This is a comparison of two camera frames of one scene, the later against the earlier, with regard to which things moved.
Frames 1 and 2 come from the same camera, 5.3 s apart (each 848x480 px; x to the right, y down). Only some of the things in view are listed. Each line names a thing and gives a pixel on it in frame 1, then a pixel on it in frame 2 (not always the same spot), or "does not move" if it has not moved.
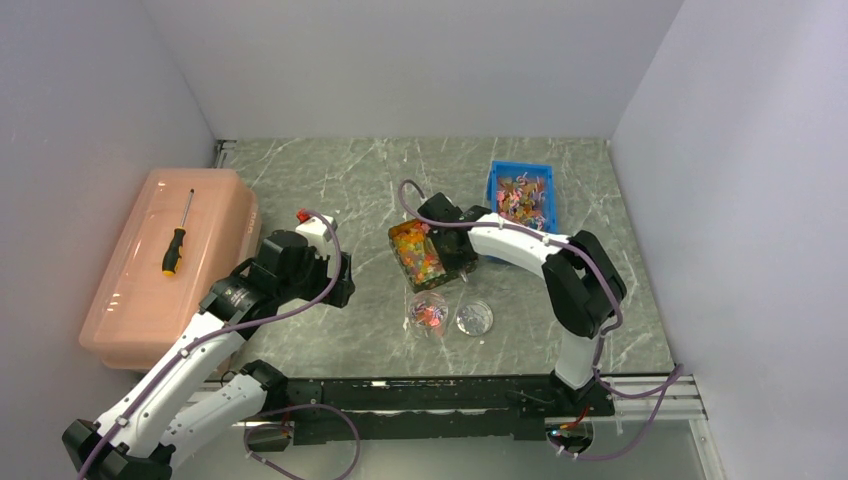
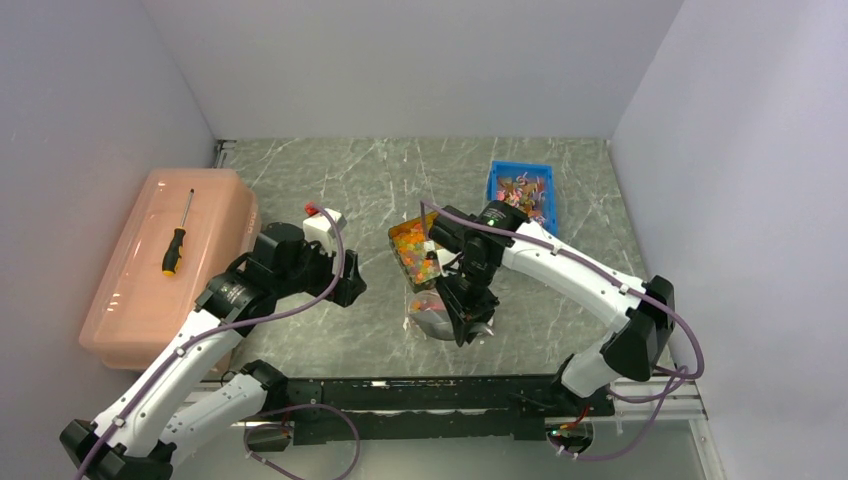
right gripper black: [449, 263] → [464, 311]
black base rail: [423, 410] does not move
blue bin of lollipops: [525, 192] does not move
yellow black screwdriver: [173, 255] does not move
